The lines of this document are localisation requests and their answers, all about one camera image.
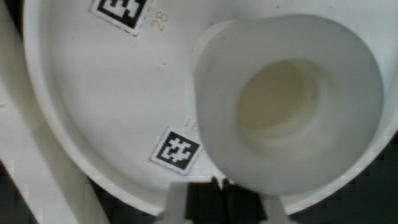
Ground white front fence bar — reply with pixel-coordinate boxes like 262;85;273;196
0;0;111;224

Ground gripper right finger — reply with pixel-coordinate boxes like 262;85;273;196
262;195;292;224

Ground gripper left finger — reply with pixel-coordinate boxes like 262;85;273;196
155;182;193;224

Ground white cylindrical table leg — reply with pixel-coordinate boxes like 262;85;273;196
196;15;385;195

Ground white round table top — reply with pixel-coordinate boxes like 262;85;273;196
24;0;398;214

